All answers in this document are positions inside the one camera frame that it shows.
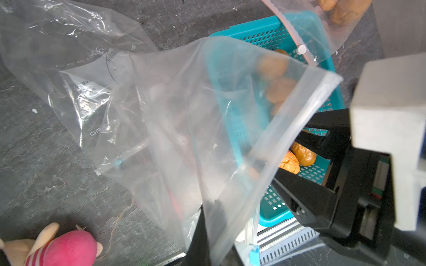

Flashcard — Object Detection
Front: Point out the metal base rail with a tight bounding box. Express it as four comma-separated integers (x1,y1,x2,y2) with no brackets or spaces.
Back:
257,218,323,266

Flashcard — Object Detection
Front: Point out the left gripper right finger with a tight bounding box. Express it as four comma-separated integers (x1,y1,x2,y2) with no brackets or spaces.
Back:
213,199,245,266

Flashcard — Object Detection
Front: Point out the pink plush pig toy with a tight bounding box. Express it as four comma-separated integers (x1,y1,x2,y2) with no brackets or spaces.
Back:
1,222,103,266

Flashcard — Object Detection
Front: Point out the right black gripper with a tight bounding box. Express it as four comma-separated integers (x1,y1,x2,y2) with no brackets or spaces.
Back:
272,109,426,264

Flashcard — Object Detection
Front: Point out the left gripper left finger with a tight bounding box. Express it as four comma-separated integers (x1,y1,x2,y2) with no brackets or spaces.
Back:
181,206,211,266

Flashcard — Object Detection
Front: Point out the teal plastic basket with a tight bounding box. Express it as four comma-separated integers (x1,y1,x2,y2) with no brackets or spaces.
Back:
213,11,335,227

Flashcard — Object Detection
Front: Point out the clear pink-dotted zipper bag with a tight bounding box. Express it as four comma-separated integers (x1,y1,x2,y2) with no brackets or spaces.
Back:
263,1,361,66

